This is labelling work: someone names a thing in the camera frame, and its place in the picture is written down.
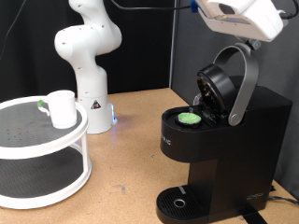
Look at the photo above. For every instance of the white mug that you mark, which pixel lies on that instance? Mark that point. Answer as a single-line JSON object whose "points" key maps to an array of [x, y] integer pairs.
{"points": [[62, 109]]}

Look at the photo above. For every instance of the green-topped coffee pod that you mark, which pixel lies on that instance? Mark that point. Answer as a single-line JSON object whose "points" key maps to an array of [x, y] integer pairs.
{"points": [[189, 118]]}

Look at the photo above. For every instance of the black drip tray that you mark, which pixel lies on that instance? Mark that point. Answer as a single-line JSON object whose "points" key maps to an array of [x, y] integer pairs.
{"points": [[169, 199]]}

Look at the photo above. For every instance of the black backdrop curtain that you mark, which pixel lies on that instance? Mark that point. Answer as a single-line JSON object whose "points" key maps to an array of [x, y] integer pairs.
{"points": [[140, 62]]}

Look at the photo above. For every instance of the black Keurig coffee machine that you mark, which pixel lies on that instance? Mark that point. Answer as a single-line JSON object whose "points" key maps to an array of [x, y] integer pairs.
{"points": [[236, 155]]}

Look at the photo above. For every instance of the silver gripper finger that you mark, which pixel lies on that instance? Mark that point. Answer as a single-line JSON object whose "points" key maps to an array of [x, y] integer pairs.
{"points": [[255, 44]]}

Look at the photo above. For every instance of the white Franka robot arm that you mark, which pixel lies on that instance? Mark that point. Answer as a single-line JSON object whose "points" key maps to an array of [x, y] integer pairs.
{"points": [[90, 77]]}

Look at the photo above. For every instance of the grey partition panel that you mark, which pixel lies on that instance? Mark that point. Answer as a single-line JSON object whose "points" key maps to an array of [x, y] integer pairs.
{"points": [[280, 62]]}

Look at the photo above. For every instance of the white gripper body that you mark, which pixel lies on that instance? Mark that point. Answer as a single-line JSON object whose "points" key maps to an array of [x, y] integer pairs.
{"points": [[255, 29]]}

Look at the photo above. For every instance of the white two-tier turntable shelf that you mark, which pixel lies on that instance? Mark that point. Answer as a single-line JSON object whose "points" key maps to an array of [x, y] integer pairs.
{"points": [[46, 149]]}

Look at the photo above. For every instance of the black tape strip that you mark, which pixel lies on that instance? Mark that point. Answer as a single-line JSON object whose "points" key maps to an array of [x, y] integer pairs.
{"points": [[253, 217]]}

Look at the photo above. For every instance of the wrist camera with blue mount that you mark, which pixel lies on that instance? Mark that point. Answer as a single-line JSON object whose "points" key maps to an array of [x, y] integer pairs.
{"points": [[194, 6]]}

